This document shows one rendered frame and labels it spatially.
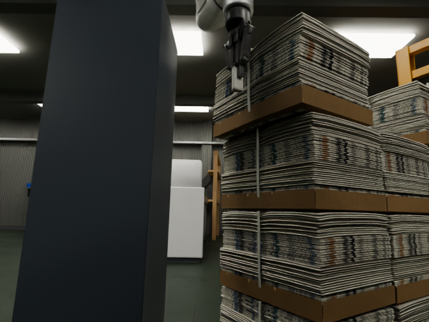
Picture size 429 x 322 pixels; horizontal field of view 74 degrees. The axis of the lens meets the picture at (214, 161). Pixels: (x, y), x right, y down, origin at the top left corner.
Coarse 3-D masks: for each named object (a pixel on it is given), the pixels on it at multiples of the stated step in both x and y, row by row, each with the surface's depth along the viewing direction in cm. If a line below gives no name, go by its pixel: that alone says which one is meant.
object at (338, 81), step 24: (288, 24) 70; (312, 24) 68; (264, 48) 77; (288, 48) 68; (312, 48) 68; (336, 48) 72; (360, 48) 79; (264, 72) 75; (288, 72) 67; (312, 72) 67; (336, 72) 72; (360, 72) 78; (264, 96) 74; (360, 96) 77; (264, 120) 75
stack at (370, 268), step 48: (240, 144) 87; (288, 144) 70; (336, 144) 68; (384, 144) 80; (240, 192) 84; (384, 192) 77; (240, 240) 82; (288, 240) 67; (336, 240) 62; (384, 240) 75; (288, 288) 65; (336, 288) 60
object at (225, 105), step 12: (228, 72) 91; (216, 84) 97; (228, 84) 90; (216, 96) 95; (228, 96) 89; (240, 96) 83; (216, 108) 94; (228, 108) 87; (240, 108) 82; (216, 120) 93; (228, 132) 87; (240, 132) 86
